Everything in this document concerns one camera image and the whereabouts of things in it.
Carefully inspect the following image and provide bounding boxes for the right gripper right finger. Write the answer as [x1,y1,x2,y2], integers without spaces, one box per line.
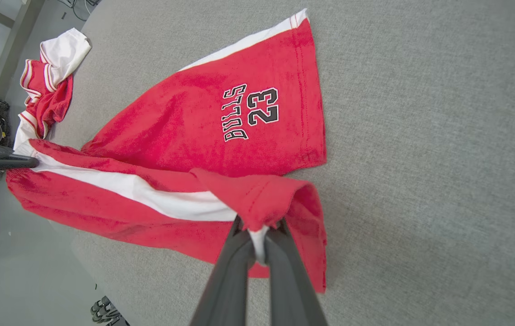
[265,221,328,326]

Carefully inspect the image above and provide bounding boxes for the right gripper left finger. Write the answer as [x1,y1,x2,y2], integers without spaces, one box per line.
[189,216,256,326]

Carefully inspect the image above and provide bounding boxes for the red 23 jersey white sleeves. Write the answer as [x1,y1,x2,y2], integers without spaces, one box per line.
[13,28,91,157]

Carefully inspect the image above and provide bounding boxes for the red Bulls 23 shorts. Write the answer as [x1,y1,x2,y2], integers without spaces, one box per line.
[6,8,328,294]

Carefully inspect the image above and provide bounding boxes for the grey metal frame beams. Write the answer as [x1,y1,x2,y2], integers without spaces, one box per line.
[0,0,46,98]

